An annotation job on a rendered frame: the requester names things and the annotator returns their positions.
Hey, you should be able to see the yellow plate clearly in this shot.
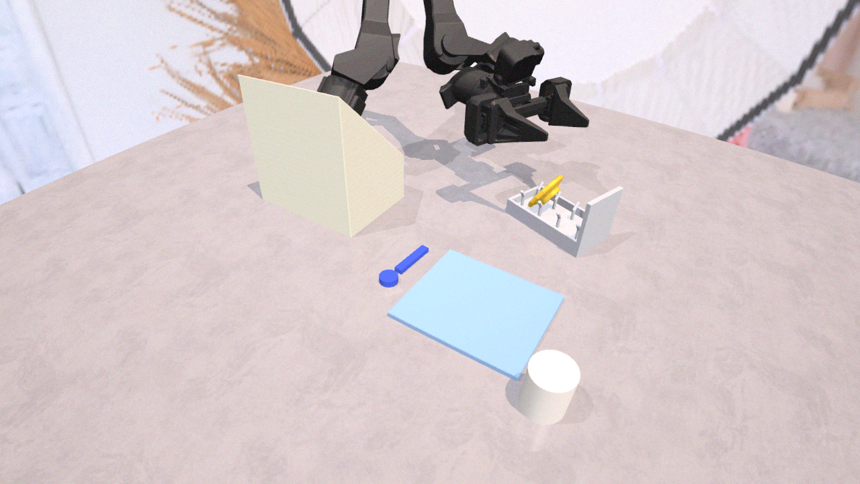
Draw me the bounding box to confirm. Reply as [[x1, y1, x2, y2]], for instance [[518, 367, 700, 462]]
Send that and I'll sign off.
[[528, 175, 563, 208]]

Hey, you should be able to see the grey dish rack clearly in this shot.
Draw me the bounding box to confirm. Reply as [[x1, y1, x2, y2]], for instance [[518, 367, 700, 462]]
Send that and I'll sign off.
[[505, 181, 623, 257]]

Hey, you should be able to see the light blue flat mat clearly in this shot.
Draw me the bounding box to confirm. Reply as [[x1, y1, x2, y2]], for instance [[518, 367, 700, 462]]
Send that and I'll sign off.
[[387, 249, 565, 381]]

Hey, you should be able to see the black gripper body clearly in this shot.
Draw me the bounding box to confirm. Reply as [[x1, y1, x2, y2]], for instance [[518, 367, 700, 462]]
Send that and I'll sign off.
[[464, 75, 572, 147]]

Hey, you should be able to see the white cylinder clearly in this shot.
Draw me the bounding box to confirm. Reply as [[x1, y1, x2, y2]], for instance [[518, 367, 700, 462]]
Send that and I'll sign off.
[[518, 350, 581, 426]]

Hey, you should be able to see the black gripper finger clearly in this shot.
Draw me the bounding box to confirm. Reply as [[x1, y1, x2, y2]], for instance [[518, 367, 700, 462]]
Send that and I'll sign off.
[[548, 83, 589, 128], [486, 97, 548, 145]]

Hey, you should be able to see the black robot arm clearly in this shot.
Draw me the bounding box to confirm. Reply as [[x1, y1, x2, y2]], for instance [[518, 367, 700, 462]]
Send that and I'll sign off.
[[317, 0, 544, 116]]

